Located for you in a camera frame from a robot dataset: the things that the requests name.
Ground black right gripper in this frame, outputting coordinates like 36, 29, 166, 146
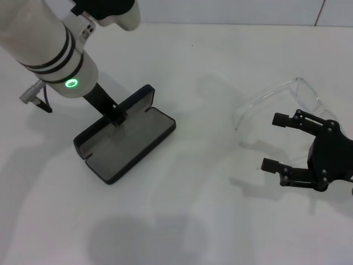
261, 109, 353, 193

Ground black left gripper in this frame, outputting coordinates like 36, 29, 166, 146
82, 82, 129, 128

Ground black glasses case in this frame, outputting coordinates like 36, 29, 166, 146
73, 84, 177, 186

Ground clear white glasses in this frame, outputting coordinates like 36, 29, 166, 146
233, 76, 347, 169

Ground silver camera mount bracket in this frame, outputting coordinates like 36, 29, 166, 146
73, 13, 97, 54

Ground left arm cable with plug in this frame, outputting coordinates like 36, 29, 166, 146
18, 81, 53, 114

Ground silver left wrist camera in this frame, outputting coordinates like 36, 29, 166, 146
70, 0, 143, 31

